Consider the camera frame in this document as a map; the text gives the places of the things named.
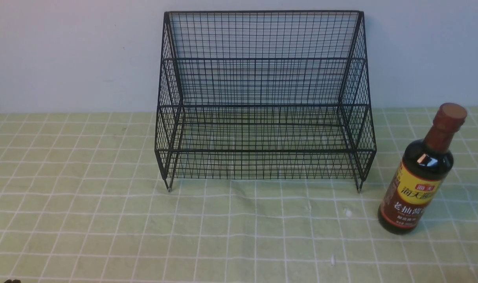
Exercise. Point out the dark soy sauce bottle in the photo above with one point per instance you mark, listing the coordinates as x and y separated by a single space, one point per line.
424 166

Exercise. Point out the green checkered tablecloth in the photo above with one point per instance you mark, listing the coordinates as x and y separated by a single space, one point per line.
81 201

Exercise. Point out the small dark object at edge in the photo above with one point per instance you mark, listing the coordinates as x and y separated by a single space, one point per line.
12 281

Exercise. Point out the black wire mesh rack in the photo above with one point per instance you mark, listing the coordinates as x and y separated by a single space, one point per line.
264 95

